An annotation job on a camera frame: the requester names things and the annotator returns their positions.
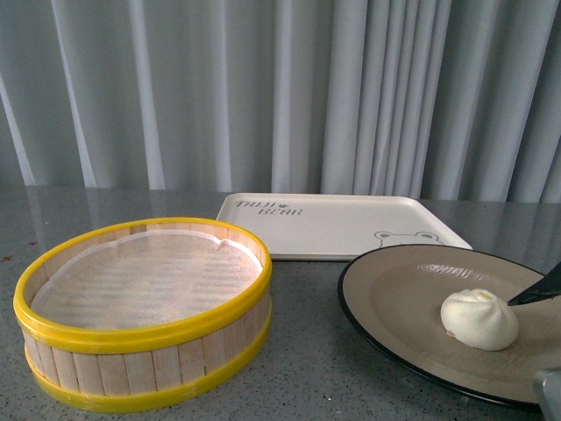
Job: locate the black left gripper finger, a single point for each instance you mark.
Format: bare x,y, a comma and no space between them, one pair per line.
546,288

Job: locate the white steamed bun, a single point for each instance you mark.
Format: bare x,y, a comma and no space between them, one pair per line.
479,319

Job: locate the white bear print tray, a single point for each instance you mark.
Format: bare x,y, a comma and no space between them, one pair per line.
334,227

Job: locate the grey metal corner object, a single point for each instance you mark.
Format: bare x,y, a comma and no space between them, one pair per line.
547,386

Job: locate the grey pleated curtain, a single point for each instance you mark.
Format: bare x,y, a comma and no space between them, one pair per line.
426,99

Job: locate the white steamer liner cloth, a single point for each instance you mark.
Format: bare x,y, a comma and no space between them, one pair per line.
146,279

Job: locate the yellow rimmed bamboo steamer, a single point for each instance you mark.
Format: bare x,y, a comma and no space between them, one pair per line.
149,367

